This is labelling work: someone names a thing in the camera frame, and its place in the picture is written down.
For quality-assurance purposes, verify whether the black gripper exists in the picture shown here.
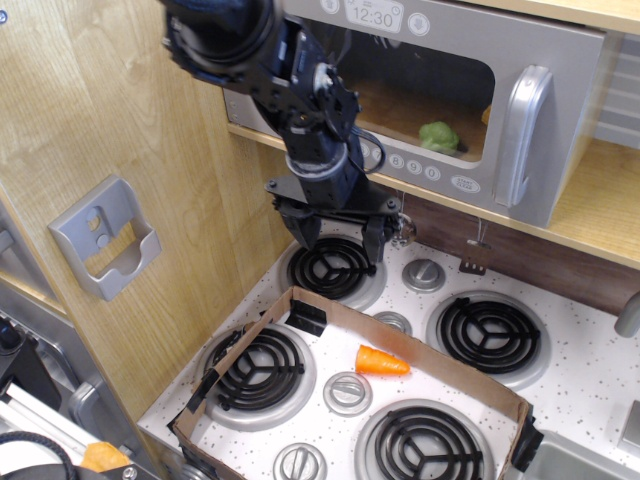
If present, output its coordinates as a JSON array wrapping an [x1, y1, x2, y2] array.
[[265, 152, 399, 264]]

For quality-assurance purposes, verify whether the grey toy microwave door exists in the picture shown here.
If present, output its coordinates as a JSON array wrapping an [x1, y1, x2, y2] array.
[[219, 0, 608, 229]]

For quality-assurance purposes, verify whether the silver microwave door handle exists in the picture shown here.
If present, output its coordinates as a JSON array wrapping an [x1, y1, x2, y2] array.
[[493, 65, 553, 208]]

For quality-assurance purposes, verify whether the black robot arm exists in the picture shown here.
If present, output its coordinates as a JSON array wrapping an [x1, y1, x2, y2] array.
[[163, 1, 402, 263]]

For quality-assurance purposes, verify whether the back left black burner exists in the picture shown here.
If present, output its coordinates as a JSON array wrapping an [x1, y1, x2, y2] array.
[[277, 235, 387, 311]]

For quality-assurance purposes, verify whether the black burner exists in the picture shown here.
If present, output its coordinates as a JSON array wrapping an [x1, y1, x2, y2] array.
[[205, 324, 317, 432], [425, 290, 551, 390], [354, 399, 496, 480], [277, 235, 387, 311]]

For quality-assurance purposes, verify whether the hanging silver toy strainer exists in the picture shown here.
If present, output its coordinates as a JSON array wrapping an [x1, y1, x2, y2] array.
[[391, 192, 417, 248]]

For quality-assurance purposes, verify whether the back grey stove knob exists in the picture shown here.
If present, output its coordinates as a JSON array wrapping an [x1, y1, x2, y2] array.
[[402, 259, 446, 293]]

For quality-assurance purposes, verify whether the grey stove knob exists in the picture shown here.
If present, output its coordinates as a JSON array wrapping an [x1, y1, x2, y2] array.
[[273, 443, 328, 480], [323, 372, 373, 417], [402, 259, 446, 293]]

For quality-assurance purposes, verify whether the small middle grey knob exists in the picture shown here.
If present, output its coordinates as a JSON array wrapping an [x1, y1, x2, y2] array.
[[374, 311, 413, 336]]

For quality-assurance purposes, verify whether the green toy broccoli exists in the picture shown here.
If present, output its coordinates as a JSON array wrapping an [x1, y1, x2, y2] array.
[[419, 121, 460, 154]]

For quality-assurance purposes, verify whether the orange toy carrot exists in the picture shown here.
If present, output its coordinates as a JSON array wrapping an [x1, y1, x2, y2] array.
[[355, 345, 411, 376]]

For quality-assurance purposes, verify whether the hanging toy spatula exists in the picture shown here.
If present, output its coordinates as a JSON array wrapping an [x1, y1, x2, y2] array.
[[459, 218, 493, 276]]

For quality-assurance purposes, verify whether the front left black burner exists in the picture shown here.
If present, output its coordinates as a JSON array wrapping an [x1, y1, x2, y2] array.
[[205, 324, 317, 432]]

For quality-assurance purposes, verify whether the centre grey stove knob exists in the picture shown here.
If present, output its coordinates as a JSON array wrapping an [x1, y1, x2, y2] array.
[[323, 372, 373, 417]]

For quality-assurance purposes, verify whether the back right black burner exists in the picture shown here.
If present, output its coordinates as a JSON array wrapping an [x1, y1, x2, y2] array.
[[425, 290, 551, 390]]

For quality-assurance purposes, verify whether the front right black burner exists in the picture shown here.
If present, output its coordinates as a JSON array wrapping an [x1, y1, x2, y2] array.
[[354, 399, 496, 480]]

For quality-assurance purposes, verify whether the front grey stove knob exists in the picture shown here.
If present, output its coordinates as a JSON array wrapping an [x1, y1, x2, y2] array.
[[273, 443, 328, 480]]

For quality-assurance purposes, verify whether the grey toy faucet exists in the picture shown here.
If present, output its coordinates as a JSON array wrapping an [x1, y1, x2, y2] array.
[[614, 292, 640, 338]]

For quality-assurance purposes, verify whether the steel toy sink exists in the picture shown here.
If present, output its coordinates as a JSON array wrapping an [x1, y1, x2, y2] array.
[[523, 431, 639, 480]]

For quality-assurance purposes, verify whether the orange object bottom left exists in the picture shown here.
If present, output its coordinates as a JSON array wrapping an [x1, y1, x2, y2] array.
[[80, 442, 130, 473]]

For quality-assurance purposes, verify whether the grey wall holder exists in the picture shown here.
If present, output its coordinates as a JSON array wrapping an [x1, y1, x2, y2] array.
[[48, 175, 162, 301]]

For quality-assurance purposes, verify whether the brown cardboard frame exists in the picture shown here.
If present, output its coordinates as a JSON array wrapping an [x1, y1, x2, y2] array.
[[170, 287, 543, 479]]

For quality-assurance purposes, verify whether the grey oven door handle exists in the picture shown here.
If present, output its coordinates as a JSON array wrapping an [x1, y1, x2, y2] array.
[[68, 382, 105, 438]]

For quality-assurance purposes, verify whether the black cable bottom left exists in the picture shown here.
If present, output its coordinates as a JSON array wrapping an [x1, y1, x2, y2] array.
[[0, 430, 79, 480]]

